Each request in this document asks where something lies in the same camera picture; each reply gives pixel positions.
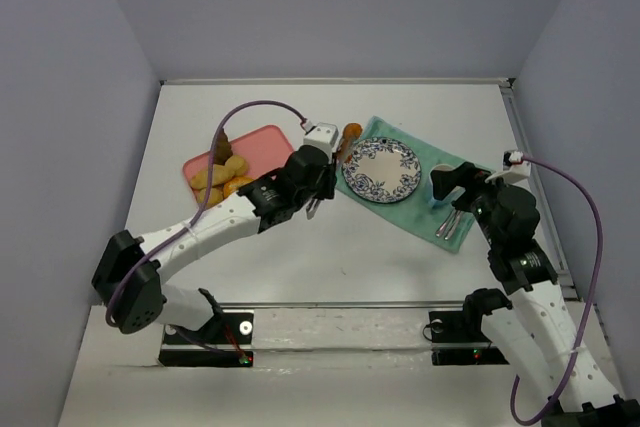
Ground purple cable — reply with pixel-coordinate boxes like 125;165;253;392
508;150;603;426
104;99;316;328

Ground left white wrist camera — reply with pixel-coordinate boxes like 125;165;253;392
303;123;340;158

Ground round beige bun lower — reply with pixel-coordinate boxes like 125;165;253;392
196;187;224;209

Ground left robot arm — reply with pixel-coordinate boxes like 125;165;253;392
91;145;336;334

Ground long yellow bread loaf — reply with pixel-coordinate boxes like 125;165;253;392
189;164;235;190

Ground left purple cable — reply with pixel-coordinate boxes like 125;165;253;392
104;99;316;328

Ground round beige bun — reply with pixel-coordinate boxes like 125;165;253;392
225;155;249;176
196;187;224;209

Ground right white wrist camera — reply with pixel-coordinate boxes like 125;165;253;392
485;150;531;184

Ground metal spoon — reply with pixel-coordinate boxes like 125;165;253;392
435;208;456;238

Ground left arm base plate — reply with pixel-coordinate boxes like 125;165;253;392
158;309;254;368

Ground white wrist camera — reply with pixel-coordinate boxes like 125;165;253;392
485;150;531;184
303;123;340;158

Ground pink plastic tray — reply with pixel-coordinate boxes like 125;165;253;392
182;125;293;202

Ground brown chocolate croissant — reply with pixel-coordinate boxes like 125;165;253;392
214;129;234;165

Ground blue and white cup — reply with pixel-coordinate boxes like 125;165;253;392
427;164;460;209

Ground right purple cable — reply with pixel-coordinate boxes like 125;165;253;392
508;150;603;426

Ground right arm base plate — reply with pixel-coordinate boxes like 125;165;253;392
422;310;508;367

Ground blue floral ceramic plate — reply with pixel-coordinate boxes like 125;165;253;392
342;137;422;204

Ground orange glazed donut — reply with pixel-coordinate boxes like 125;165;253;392
222;176;253;198

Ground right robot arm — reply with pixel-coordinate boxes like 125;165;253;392
430;152;639;426

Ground metal fork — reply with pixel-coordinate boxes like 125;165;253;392
441;209;464;241

